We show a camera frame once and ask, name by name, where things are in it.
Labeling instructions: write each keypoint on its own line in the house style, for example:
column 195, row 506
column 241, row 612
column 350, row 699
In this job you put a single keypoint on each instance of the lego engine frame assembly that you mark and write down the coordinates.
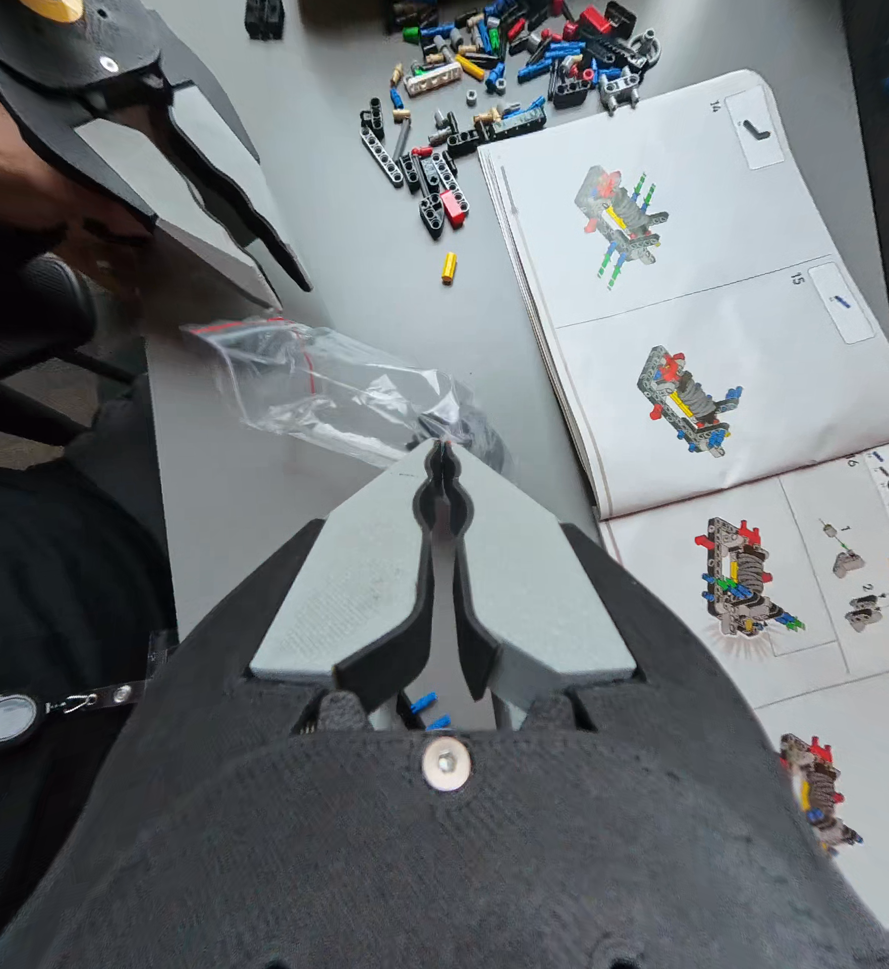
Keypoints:
column 423, row 702

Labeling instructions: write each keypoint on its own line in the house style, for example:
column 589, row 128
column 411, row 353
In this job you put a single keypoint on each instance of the person's torso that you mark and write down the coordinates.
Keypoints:
column 36, row 568

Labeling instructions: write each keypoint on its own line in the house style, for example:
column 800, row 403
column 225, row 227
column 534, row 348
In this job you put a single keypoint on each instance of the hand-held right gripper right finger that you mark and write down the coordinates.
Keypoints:
column 550, row 598

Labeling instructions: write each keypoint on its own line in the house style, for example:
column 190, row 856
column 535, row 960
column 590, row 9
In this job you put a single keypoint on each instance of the small black lego piece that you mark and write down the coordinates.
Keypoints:
column 264, row 19

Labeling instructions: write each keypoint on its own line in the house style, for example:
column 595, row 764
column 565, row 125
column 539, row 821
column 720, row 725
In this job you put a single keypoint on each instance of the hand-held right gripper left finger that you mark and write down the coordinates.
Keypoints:
column 338, row 598

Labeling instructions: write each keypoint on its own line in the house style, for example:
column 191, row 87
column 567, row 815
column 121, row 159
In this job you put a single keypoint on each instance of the person's left hand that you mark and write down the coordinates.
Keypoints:
column 5, row 182

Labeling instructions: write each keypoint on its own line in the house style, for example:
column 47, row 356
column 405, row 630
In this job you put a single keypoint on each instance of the pile of loose lego pieces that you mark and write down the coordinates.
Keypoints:
column 505, row 68

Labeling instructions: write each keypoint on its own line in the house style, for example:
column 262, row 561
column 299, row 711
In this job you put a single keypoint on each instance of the white instruction booklet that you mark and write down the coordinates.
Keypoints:
column 717, row 303

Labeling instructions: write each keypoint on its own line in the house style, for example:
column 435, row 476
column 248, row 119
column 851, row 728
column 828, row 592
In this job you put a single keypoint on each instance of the yellow lego piece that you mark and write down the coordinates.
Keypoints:
column 449, row 268

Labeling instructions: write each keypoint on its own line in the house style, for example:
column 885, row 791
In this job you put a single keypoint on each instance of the black badge reel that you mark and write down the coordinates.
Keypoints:
column 111, row 693
column 2, row 723

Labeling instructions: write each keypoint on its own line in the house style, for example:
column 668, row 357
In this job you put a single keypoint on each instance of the clear zip plastic bag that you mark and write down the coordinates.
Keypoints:
column 323, row 386

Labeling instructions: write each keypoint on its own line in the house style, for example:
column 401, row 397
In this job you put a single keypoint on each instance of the black office chair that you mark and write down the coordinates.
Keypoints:
column 51, row 325

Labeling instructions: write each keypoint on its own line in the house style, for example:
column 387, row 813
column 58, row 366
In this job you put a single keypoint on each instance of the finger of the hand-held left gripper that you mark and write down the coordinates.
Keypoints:
column 134, row 170
column 195, row 113

